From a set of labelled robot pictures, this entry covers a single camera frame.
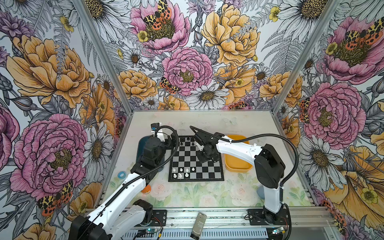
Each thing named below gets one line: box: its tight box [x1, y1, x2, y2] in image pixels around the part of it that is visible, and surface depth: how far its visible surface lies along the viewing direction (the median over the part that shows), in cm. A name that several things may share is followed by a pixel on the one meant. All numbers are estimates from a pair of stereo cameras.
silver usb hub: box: [190, 212, 207, 240], surface depth 71 cm
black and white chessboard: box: [168, 135, 225, 182], surface depth 90 cm
